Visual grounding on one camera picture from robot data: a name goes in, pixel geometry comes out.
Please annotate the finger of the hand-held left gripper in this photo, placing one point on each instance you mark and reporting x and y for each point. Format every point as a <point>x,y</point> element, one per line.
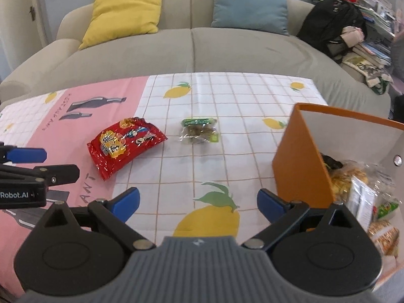
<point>26,155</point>
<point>63,173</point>

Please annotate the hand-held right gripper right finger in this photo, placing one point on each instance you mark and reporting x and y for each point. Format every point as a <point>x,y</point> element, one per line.
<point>270,205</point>

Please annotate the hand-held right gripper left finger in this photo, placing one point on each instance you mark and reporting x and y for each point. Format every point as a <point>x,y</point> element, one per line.
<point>126,203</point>

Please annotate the orange cardboard box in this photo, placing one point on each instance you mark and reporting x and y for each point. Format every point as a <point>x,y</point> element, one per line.
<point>303,157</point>

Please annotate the black snack packet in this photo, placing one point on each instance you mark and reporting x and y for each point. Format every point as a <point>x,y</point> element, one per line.
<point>331,162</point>

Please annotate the clear packet of yellow chips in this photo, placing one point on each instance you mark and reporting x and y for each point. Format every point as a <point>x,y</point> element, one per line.
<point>345,180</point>

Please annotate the white snack packet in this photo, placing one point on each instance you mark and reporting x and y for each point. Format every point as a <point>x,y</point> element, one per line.
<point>363,203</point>

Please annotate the bright green snack packet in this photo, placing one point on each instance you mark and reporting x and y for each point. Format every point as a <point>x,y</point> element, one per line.
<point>386,210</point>

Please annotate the brown snack packet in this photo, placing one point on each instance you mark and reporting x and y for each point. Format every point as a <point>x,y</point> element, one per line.
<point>383,236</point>

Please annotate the red snack packet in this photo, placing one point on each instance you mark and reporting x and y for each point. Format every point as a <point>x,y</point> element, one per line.
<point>123,146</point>

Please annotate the green-labelled clear snack packet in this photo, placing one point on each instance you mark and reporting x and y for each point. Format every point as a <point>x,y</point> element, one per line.
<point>198,131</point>

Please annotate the pink and white printed tablecloth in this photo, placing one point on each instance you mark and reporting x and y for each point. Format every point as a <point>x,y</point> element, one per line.
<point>221,101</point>

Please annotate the beige sofa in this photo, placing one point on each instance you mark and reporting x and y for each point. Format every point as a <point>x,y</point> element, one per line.
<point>189,53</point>

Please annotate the white green printed bag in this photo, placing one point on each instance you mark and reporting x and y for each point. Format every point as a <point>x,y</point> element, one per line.
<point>375,75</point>

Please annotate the yellow pillow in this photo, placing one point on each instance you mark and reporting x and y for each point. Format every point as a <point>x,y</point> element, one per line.
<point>123,15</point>

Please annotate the beige cloth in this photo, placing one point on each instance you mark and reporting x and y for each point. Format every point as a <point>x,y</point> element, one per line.
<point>353,38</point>

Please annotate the black backpack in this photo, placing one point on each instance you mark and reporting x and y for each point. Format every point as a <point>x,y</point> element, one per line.
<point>328,22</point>

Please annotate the blue pillow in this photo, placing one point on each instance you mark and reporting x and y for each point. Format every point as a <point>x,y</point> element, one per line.
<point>249,3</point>

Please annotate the stack of books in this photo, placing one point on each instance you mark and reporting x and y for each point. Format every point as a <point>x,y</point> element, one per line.
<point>378,19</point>

